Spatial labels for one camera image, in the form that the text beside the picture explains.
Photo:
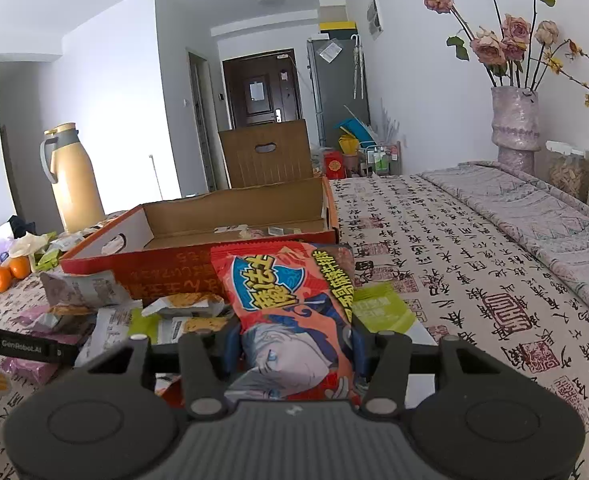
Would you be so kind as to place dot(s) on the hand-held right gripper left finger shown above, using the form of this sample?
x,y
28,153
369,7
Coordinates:
x,y
232,347

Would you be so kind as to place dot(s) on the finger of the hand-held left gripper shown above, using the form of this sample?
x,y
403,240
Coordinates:
x,y
63,355

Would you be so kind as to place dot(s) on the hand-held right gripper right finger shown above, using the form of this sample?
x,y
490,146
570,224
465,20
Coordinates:
x,y
363,355

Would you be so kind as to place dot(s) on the green snack packet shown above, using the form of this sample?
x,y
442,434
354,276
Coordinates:
x,y
389,310

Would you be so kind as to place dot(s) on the red cartoon snack packet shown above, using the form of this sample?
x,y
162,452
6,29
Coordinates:
x,y
284,310

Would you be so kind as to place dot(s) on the pile of white biscuit packets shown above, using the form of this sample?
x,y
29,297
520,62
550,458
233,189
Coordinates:
x,y
79,287

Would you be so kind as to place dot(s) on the orange cardboard box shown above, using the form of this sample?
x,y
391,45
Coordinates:
x,y
174,265

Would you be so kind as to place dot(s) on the pink snack packet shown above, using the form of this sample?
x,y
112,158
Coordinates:
x,y
29,370

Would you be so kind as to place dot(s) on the orange fruit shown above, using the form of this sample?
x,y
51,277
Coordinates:
x,y
2,279
20,267

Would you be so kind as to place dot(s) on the small green packet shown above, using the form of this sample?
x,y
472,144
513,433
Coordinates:
x,y
48,260

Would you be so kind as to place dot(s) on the crumpled white plastic bag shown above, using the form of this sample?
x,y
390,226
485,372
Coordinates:
x,y
27,246

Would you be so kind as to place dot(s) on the grey printed snack packet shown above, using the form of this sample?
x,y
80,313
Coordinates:
x,y
67,242

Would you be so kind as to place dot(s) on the calligraphy print tablecloth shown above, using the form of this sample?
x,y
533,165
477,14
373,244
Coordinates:
x,y
424,260

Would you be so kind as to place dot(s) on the dark cloth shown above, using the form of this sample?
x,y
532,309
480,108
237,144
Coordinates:
x,y
22,225

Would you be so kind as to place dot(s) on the yellow thermos jug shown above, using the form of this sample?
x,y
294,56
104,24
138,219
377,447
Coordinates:
x,y
77,185

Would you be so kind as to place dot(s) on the red gift box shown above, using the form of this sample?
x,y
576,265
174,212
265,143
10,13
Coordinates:
x,y
334,164

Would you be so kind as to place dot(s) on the trolley rack with bottles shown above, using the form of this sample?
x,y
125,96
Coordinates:
x,y
384,160

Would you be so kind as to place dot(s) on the grey patterned cloth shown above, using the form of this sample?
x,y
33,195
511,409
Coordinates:
x,y
524,220

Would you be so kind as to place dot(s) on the blue and yellow bags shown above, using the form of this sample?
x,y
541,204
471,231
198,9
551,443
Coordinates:
x,y
352,135

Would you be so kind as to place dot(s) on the grey side door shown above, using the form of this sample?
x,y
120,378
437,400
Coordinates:
x,y
200,120

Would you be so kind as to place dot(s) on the dark brown entrance door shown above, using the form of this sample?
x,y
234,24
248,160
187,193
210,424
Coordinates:
x,y
239,90

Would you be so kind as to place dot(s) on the door notice paper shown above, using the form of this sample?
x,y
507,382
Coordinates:
x,y
256,90

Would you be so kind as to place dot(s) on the grey refrigerator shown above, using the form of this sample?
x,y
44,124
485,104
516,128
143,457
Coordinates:
x,y
334,95

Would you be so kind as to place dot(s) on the glass jar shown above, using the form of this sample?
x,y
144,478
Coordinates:
x,y
566,175

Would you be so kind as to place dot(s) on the pink ribbed vase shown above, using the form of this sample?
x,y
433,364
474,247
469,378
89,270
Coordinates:
x,y
516,130

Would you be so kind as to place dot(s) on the white umbrella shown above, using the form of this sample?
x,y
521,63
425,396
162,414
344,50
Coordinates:
x,y
358,67

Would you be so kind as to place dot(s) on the paper note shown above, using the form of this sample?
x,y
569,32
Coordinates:
x,y
332,52

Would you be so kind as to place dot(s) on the yellow black box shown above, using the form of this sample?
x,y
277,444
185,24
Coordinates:
x,y
337,29

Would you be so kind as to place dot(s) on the dried pink roses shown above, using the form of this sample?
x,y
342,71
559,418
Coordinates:
x,y
488,45

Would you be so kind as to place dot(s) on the white box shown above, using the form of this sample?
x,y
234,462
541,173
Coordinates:
x,y
332,14

